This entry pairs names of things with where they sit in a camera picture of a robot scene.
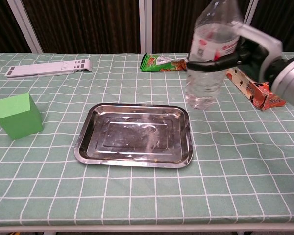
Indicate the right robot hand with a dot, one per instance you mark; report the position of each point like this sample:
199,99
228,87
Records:
250,55

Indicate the transparent water bottle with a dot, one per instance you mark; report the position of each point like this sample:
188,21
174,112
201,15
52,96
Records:
210,49

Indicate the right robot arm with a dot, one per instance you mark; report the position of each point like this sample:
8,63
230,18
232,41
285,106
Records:
290,80

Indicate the stainless steel tray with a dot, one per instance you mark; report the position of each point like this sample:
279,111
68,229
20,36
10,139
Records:
134,135

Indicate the orange biscuit box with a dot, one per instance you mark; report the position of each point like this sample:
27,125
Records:
257,91

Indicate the green snack bag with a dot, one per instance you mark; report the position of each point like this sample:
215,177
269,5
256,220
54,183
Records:
161,63

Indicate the green checkered tablecloth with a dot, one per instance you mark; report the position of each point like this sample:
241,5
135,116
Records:
147,191

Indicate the white folding stand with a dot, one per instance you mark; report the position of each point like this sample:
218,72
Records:
49,68

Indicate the green cube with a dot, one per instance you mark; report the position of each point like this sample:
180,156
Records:
18,116

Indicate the white partition frame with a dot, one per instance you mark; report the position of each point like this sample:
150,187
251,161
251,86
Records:
145,25

